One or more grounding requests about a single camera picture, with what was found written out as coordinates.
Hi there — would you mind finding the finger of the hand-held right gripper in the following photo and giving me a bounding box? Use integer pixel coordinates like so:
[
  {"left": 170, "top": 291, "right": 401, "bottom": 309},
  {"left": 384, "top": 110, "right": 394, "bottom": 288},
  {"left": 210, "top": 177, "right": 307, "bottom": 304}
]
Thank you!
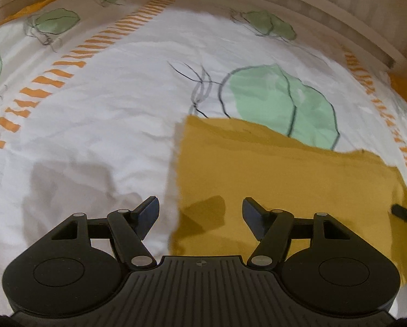
[{"left": 391, "top": 204, "right": 407, "bottom": 223}]

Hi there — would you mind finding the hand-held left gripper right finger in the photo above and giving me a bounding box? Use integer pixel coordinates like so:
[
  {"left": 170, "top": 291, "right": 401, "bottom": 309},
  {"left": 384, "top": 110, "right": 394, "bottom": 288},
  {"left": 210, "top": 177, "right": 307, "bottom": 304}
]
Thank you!
[{"left": 242, "top": 197, "right": 352, "bottom": 270}]

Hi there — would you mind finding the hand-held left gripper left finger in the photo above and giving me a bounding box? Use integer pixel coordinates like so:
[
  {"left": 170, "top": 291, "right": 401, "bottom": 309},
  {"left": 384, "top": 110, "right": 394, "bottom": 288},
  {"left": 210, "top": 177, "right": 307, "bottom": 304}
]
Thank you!
[{"left": 52, "top": 196, "right": 161, "bottom": 270}]

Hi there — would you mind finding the mustard yellow small cloth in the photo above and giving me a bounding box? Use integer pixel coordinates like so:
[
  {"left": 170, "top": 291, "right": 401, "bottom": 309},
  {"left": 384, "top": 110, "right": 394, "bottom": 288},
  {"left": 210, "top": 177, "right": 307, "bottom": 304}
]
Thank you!
[{"left": 167, "top": 115, "right": 407, "bottom": 285}]

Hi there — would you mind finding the white leaf print bedsheet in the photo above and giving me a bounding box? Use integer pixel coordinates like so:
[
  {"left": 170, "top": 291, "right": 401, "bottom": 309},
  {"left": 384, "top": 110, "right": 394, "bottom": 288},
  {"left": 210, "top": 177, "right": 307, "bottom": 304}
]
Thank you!
[{"left": 0, "top": 0, "right": 407, "bottom": 317}]

